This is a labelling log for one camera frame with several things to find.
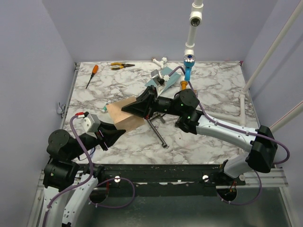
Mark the white pipe tee fitting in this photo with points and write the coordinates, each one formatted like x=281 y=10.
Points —
x=160 y=63

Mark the brown paper letter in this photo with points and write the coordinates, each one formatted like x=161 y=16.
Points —
x=123 y=120

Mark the black metal T bar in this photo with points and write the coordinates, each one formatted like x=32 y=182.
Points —
x=149 y=121

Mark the yellow handled pliers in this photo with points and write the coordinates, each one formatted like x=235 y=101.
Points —
x=119 y=65

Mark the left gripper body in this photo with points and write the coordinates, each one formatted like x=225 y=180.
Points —
x=89 y=141

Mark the orange handled screwdriver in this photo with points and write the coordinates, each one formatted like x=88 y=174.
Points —
x=94 y=71

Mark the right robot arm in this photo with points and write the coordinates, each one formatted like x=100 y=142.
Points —
x=258 y=144

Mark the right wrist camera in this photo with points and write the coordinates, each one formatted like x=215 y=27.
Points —
x=157 y=78

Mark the blue tap valve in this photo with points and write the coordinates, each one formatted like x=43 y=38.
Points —
x=189 y=61

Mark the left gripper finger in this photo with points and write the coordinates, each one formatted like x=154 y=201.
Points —
x=92 y=152
x=108 y=134

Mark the white PVC pipe assembly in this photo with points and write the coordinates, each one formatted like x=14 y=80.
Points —
x=195 y=21

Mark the metal wall hook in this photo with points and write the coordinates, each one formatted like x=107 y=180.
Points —
x=61 y=108

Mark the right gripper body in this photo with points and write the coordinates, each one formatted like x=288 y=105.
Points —
x=165 y=105

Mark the orange brass tap valve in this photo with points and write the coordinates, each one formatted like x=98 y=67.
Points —
x=183 y=85

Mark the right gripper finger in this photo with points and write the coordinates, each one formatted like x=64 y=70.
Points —
x=143 y=105
x=154 y=114

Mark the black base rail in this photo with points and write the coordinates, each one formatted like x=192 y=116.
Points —
x=160 y=180

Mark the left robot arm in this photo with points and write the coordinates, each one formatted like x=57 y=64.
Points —
x=70 y=175

